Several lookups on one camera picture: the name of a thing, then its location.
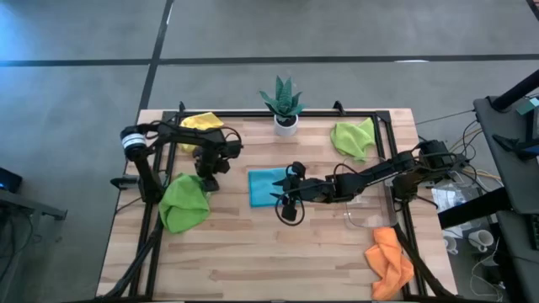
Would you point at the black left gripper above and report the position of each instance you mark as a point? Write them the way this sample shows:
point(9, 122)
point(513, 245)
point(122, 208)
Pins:
point(212, 164)

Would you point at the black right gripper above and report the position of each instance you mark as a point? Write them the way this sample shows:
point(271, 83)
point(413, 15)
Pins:
point(316, 189)

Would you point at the blue microfiber towel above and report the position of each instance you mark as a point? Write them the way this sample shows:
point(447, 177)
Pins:
point(261, 187)

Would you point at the dark green microfiber towel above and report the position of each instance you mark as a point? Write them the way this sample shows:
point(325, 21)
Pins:
point(183, 206)

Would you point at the yellow microfiber towel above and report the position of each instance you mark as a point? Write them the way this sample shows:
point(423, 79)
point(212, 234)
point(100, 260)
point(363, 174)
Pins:
point(202, 121)

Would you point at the lime green microfiber towel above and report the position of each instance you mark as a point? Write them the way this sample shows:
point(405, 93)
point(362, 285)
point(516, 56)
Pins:
point(351, 139)

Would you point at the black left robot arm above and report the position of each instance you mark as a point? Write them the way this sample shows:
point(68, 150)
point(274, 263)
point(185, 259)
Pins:
point(185, 132)

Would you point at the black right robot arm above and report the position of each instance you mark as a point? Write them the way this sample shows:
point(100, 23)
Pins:
point(379, 170)

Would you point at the orange microfiber towel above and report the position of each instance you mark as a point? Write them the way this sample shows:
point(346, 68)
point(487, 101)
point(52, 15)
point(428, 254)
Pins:
point(389, 265)

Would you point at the white round plant pot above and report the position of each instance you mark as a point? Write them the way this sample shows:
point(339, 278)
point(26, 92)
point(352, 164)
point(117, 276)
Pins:
point(286, 129)

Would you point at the clear plastic bin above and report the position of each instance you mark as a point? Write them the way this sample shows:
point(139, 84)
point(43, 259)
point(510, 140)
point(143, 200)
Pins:
point(370, 214)

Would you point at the green artificial succulent plant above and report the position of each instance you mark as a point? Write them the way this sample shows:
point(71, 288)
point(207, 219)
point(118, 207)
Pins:
point(283, 99)

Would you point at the clear plastic bag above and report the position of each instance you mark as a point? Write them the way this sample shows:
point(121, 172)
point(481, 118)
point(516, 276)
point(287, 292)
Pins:
point(446, 198)

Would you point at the white mug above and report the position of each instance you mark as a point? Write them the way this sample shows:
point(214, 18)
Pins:
point(451, 245)
point(481, 240)

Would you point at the black desk leg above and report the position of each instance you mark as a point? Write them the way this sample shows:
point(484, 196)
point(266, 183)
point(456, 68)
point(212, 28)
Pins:
point(471, 208)

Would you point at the black electronic device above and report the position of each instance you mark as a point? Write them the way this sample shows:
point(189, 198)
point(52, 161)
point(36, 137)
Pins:
point(10, 180)

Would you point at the dark grey desk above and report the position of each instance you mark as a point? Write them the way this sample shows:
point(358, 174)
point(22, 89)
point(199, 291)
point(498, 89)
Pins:
point(505, 168)

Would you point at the black keyboard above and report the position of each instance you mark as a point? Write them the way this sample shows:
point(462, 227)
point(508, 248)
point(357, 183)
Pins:
point(535, 231)

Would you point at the black slanted pole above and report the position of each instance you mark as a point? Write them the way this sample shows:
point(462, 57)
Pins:
point(518, 89)

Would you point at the teal box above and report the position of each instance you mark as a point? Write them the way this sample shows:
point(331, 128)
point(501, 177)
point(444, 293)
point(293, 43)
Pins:
point(528, 106)

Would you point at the black metal table frame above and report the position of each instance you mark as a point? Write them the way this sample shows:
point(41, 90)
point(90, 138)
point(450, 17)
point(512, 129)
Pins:
point(236, 113)

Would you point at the black desk mount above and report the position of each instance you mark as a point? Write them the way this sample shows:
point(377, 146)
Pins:
point(513, 145)

